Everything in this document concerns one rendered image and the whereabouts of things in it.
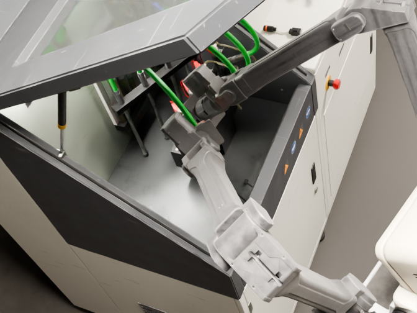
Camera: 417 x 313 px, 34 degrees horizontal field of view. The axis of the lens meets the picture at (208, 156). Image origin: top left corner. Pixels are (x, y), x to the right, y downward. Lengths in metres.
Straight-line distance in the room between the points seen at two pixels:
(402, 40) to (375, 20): 0.07
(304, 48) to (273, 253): 0.58
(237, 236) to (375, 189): 1.95
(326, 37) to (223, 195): 0.46
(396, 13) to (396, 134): 1.78
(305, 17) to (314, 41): 0.76
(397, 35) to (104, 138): 1.02
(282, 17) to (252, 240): 1.29
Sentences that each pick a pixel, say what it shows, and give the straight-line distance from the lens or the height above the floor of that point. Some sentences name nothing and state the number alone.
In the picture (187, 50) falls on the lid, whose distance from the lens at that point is 1.01.
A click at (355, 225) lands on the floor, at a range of 2.92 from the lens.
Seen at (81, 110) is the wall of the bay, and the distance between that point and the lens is 1.98.
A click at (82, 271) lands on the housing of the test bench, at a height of 0.57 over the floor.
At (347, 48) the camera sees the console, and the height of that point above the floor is 0.73.
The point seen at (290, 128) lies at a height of 0.95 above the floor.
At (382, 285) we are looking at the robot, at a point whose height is 1.04.
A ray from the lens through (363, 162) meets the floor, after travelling 3.08.
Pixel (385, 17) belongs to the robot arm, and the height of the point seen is 1.56.
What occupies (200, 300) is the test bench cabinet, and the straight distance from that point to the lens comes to 2.09.
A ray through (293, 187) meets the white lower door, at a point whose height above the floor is 0.71.
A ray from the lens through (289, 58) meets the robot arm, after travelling 1.55.
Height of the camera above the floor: 2.57
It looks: 54 degrees down
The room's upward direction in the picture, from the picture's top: 19 degrees counter-clockwise
